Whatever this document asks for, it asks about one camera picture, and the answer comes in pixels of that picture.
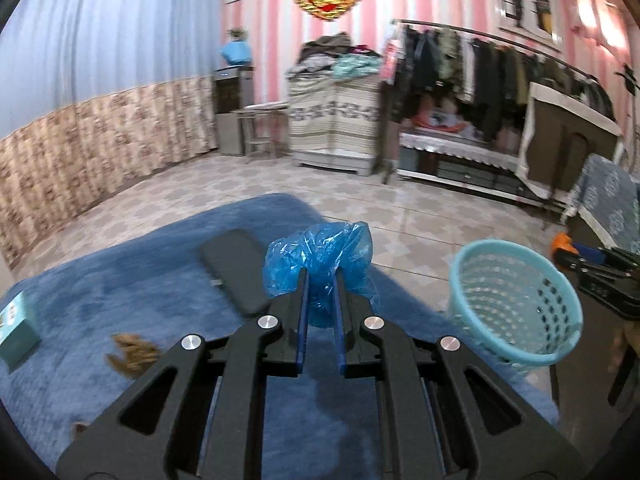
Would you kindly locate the dark water dispenser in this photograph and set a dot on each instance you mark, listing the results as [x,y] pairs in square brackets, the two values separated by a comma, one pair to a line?
[233,90]

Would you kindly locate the low tv stand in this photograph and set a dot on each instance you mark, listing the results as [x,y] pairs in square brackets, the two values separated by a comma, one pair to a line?
[446,159]

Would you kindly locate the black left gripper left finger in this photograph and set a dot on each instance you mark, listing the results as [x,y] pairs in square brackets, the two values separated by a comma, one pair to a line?
[198,412]

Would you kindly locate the blue plastic bag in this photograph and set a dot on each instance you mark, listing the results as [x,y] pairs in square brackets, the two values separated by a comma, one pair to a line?
[322,250]

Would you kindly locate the blue water bottle cover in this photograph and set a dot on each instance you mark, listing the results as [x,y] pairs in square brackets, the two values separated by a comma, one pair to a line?
[237,53]

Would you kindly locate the blue patterned fringed cloth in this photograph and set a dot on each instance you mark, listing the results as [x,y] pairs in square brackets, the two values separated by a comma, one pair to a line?
[606,198]

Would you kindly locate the framed wall picture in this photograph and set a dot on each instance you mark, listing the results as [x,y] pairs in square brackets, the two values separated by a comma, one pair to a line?
[530,19]

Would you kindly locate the orange snack wrapper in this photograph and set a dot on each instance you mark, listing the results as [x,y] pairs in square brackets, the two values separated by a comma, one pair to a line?
[562,243]

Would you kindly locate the covered television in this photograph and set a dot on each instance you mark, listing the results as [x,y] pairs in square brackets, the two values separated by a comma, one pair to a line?
[558,136]

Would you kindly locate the person's right hand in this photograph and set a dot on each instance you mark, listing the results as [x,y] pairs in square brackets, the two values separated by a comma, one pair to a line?
[627,337]

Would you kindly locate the brown crumpled wrapper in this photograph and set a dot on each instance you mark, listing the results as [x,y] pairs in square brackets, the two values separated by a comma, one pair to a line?
[134,356]

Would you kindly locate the teal small box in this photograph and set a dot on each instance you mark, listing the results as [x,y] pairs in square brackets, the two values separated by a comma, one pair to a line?
[20,333]

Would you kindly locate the clothes rack with garments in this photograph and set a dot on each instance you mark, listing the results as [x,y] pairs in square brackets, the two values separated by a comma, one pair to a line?
[443,78]

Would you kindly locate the light blue plastic basket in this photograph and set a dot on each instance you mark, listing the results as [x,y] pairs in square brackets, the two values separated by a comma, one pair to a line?
[513,303]

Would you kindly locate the pile of folded clothes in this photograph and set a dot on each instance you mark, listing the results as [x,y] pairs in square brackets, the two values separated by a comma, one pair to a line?
[335,56]

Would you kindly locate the black smartphone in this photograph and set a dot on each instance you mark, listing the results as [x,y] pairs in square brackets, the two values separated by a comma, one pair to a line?
[235,259]

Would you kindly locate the blue fuzzy blanket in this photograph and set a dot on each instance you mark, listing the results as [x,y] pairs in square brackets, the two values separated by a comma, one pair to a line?
[318,426]

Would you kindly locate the patterned covered cabinet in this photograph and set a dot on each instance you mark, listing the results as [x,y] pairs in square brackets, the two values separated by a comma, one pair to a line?
[333,123]

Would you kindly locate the blue and floral curtain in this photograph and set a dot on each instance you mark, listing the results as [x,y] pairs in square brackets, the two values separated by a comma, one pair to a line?
[96,94]

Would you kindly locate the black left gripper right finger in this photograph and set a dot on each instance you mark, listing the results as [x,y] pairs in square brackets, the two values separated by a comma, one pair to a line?
[443,412]

